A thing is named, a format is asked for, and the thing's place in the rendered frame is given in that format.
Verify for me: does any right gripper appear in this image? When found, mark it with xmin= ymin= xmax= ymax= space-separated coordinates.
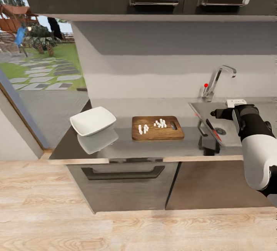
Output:
xmin=210 ymin=108 xmax=234 ymax=120

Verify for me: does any cutting board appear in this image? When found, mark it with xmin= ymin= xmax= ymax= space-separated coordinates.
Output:
xmin=132 ymin=116 xmax=185 ymax=140

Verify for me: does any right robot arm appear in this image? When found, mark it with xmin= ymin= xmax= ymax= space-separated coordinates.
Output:
xmin=210 ymin=99 xmax=277 ymax=208

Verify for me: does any parer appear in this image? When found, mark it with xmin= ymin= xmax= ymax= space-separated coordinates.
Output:
xmin=207 ymin=119 xmax=220 ymax=138

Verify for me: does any bowl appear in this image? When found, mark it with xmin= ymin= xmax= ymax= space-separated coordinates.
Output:
xmin=70 ymin=107 xmax=116 ymax=137

